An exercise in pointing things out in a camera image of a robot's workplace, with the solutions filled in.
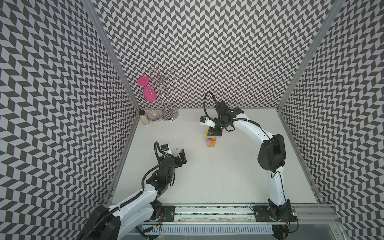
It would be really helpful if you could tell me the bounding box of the glass spice jar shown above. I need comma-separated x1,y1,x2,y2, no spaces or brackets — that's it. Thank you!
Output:
138,110,150,125

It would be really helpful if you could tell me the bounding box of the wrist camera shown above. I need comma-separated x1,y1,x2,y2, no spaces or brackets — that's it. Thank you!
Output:
200,116,216,128
160,144,172,155

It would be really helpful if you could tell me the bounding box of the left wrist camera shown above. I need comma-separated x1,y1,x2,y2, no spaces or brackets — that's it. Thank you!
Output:
160,144,172,155

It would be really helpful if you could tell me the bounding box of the striped ceramic bowl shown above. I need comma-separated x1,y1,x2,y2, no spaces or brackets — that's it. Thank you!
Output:
147,110,163,122

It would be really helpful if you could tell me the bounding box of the natural wood arch block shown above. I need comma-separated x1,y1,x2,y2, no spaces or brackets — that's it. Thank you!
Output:
206,136,216,141

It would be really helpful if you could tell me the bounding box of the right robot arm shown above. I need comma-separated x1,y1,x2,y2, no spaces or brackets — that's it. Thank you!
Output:
200,101,291,222

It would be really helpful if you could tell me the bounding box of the pink plastic wine glass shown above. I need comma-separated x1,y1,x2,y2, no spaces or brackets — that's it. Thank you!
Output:
137,77,157,103

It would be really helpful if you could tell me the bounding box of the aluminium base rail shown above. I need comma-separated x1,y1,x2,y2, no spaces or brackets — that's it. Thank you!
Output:
92,203,346,240

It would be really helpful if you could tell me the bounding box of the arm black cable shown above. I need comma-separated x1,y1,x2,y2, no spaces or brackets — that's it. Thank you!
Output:
203,91,220,121
79,141,166,240

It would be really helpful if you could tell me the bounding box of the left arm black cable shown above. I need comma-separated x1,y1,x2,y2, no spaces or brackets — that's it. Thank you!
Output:
79,141,166,240

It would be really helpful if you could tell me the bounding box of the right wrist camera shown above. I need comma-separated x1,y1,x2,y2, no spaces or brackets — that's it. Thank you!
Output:
200,116,216,128

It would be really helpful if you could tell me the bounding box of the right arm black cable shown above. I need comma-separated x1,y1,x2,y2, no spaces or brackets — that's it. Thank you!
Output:
203,91,220,121

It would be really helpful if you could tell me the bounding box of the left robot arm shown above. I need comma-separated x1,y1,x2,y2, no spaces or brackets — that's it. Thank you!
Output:
77,145,187,240

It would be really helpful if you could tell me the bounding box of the chrome wire glass stand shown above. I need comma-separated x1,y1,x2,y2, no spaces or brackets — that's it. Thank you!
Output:
151,69,179,122

